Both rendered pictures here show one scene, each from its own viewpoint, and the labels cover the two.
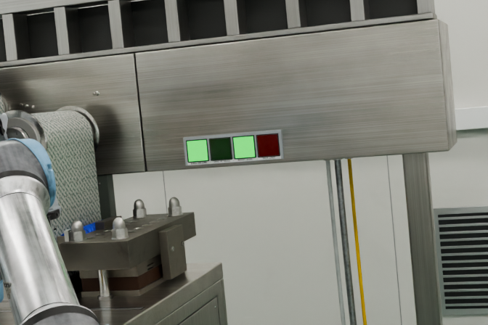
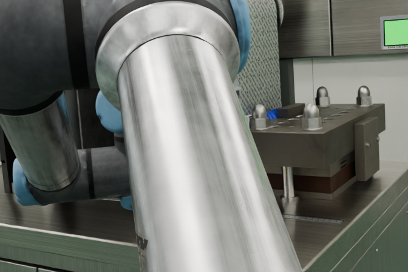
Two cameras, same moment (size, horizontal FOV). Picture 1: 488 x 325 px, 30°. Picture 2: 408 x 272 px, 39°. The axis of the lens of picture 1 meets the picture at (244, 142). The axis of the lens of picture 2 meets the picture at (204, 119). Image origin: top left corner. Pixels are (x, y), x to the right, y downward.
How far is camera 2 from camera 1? 0.95 m
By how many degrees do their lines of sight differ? 15
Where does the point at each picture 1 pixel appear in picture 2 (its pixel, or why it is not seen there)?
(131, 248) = (327, 142)
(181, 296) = (381, 203)
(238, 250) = not seen: hidden behind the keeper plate
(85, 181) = (266, 62)
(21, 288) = (169, 263)
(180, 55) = not seen: outside the picture
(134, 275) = (326, 175)
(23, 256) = (180, 173)
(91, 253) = (275, 146)
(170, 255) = (366, 153)
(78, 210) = (258, 95)
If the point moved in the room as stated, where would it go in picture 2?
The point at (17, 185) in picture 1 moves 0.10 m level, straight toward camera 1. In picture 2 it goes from (178, 20) to (172, 13)
